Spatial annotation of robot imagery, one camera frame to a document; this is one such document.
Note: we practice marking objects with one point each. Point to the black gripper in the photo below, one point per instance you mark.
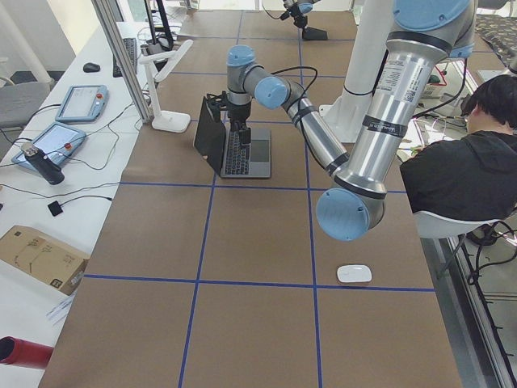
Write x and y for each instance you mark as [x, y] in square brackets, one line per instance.
[240, 112]
[298, 19]

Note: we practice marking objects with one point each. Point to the black mouse pad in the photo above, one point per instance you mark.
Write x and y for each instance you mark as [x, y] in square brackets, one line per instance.
[311, 33]

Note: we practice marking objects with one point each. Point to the grey laptop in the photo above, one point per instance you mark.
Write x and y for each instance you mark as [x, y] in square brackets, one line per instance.
[222, 149]

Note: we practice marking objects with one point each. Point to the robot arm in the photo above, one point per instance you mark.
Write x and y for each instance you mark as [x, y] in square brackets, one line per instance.
[398, 44]
[297, 10]

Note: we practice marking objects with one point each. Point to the black computer mouse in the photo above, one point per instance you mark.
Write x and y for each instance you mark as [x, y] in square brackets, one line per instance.
[91, 67]

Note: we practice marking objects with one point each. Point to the white computer mouse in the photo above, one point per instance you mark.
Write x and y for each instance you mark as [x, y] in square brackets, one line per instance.
[354, 273]

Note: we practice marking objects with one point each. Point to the upper teach pendant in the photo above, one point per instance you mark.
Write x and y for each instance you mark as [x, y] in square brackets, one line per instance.
[82, 104]

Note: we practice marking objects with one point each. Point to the teach pendant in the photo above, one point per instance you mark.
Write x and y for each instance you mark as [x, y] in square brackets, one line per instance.
[59, 141]
[82, 104]

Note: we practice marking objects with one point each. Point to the lower teach pendant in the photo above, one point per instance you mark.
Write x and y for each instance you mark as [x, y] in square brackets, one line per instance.
[59, 141]

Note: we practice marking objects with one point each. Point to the black water bottle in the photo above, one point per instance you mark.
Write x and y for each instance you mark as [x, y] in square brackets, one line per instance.
[50, 171]

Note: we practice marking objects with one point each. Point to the small black puck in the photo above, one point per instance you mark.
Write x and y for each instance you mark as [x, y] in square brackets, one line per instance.
[55, 208]

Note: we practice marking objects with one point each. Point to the white chair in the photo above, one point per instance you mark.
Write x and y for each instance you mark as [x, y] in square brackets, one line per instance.
[434, 226]

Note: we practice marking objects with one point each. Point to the cardboard box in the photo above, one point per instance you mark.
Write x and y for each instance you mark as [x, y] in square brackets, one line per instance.
[43, 257]

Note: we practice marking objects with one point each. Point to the seated person in black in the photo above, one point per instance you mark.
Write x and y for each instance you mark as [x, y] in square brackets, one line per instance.
[473, 178]

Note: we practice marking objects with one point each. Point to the red cylinder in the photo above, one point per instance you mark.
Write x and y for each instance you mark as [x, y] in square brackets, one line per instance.
[24, 353]

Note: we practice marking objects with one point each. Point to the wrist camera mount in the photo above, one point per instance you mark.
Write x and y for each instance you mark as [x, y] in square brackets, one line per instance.
[216, 105]

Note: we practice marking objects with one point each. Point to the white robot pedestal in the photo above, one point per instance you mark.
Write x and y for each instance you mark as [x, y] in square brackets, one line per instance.
[346, 114]

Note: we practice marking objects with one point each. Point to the aluminium post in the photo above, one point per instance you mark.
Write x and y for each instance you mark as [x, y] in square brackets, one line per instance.
[108, 23]

